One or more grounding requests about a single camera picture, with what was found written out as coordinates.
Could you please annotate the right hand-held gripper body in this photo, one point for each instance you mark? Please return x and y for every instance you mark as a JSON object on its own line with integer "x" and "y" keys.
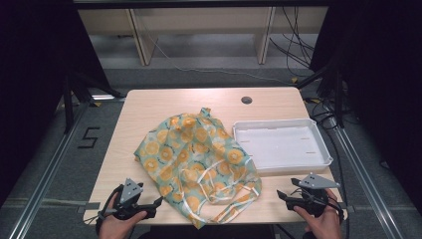
{"x": 313, "y": 195}

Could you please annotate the person's right hand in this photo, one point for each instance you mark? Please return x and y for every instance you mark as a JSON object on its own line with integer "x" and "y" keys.
{"x": 323, "y": 224}

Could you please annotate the aluminium floor rail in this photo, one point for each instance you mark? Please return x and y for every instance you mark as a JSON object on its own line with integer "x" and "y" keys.
{"x": 49, "y": 172}
{"x": 365, "y": 179}

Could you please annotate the grey table grommet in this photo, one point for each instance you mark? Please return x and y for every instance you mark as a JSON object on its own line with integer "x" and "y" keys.
{"x": 246, "y": 100}

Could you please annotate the black curtain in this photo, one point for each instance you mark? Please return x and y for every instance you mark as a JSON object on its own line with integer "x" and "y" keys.
{"x": 384, "y": 83}
{"x": 36, "y": 83}

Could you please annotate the beige background desk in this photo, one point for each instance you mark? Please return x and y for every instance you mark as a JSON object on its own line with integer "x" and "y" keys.
{"x": 142, "y": 36}

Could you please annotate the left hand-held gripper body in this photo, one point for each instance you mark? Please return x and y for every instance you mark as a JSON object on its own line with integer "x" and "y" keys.
{"x": 131, "y": 195}

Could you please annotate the black metal stand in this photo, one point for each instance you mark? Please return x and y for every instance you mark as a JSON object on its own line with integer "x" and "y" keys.
{"x": 337, "y": 96}
{"x": 71, "y": 99}

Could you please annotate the white plastic tray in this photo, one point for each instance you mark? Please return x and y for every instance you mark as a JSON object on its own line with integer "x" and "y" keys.
{"x": 282, "y": 146}

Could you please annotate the person's dark clothing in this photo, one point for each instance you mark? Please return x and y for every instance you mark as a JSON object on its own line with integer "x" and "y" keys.
{"x": 205, "y": 232}

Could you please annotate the person's left hand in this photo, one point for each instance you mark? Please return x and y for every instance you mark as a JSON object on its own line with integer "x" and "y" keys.
{"x": 116, "y": 227}

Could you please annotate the lemon print fabric bag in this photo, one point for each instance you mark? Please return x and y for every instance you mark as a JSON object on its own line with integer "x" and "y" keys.
{"x": 195, "y": 149}

